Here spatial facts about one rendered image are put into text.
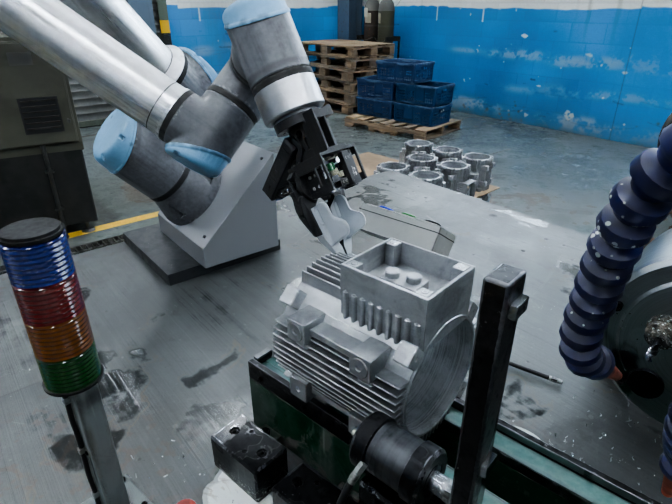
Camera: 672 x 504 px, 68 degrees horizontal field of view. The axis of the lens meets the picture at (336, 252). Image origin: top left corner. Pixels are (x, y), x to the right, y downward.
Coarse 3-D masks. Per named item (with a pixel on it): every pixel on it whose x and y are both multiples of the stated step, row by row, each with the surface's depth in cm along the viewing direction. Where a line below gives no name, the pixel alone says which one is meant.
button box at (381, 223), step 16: (368, 208) 92; (384, 208) 90; (368, 224) 91; (384, 224) 90; (400, 224) 88; (416, 224) 86; (432, 224) 84; (416, 240) 85; (432, 240) 84; (448, 240) 87
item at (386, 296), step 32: (384, 256) 64; (416, 256) 63; (352, 288) 58; (384, 288) 55; (416, 288) 57; (448, 288) 54; (352, 320) 60; (384, 320) 56; (416, 320) 53; (448, 320) 57
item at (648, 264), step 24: (648, 264) 62; (648, 288) 62; (624, 312) 64; (648, 312) 62; (624, 336) 65; (648, 336) 60; (624, 360) 66; (624, 384) 68; (648, 384) 64; (648, 408) 67
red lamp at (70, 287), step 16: (16, 288) 50; (48, 288) 50; (64, 288) 51; (80, 288) 54; (32, 304) 50; (48, 304) 50; (64, 304) 51; (80, 304) 54; (32, 320) 51; (48, 320) 51; (64, 320) 52
